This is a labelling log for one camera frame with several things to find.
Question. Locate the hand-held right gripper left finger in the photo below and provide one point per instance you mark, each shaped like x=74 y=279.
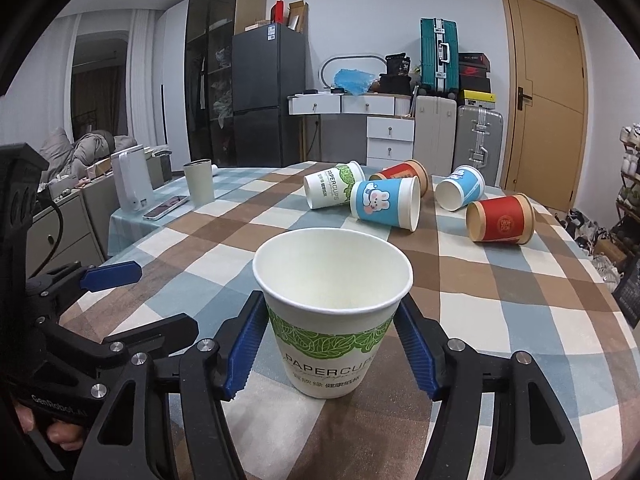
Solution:
x=244 y=347

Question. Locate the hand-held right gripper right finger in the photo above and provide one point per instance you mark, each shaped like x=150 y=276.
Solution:
x=419 y=355

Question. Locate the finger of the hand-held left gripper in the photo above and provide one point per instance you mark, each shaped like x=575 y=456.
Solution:
x=145 y=332
x=112 y=275

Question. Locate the white green leaf paper cup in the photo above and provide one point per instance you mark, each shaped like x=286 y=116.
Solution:
x=325 y=190
x=325 y=360

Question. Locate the blue bunny paper cup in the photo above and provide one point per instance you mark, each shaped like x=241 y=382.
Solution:
x=462 y=187
x=380 y=202

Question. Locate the red brown paper cup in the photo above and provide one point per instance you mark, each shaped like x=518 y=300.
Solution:
x=400 y=170
x=505 y=220

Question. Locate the person's left hand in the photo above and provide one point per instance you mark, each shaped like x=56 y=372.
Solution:
x=65 y=435

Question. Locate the grey side cabinet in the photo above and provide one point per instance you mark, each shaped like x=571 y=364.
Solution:
x=65 y=230

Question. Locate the white smartphone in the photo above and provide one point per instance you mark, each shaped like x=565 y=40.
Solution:
x=165 y=208

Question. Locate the checked tablecloth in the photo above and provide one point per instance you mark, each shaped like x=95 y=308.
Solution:
x=500 y=310

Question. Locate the white water dispenser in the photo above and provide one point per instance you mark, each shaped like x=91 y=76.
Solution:
x=131 y=180

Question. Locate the grey clothes pile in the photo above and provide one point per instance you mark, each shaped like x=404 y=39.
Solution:
x=85 y=150

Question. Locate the grey green tumbler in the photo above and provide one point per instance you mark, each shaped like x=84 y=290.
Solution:
x=199 y=182

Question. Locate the beige suitcase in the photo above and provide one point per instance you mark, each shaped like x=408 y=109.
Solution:
x=434 y=132

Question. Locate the silver suitcase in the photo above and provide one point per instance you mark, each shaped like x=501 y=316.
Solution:
x=479 y=140

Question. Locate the dark glass cabinet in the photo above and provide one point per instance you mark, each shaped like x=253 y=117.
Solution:
x=210 y=60

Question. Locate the black refrigerator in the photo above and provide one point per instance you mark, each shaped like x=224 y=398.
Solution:
x=267 y=95

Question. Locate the white dressing table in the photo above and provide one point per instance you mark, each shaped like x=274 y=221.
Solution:
x=380 y=120

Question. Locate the shoe rack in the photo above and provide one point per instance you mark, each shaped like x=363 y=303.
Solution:
x=625 y=200

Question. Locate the blue plastic bag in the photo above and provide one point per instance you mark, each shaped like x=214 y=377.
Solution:
x=352 y=80

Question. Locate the stack of shoe boxes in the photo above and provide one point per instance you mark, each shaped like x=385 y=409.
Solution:
x=475 y=77

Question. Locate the wooden door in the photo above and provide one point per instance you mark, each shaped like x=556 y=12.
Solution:
x=545 y=100

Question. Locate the oval mirror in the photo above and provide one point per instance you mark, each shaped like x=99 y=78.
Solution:
x=330 y=67

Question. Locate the teal suitcase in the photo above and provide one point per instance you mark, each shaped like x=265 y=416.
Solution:
x=437 y=55

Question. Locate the red box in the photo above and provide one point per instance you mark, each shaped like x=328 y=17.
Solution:
x=278 y=12

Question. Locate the cardboard box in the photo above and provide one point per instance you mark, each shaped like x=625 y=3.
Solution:
x=297 y=15

